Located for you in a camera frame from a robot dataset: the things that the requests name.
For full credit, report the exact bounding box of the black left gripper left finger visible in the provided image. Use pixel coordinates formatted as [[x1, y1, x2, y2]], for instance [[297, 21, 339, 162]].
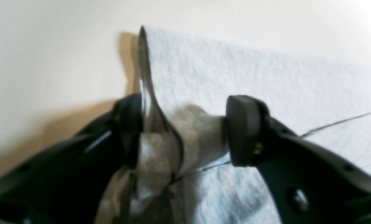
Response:
[[0, 94, 143, 224]]

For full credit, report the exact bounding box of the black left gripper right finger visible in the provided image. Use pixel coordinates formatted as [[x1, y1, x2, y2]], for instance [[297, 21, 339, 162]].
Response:
[[225, 95, 371, 224]]

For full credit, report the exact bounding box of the grey T-shirt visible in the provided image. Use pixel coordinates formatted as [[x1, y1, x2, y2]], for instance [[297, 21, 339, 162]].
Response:
[[111, 26, 371, 224]]

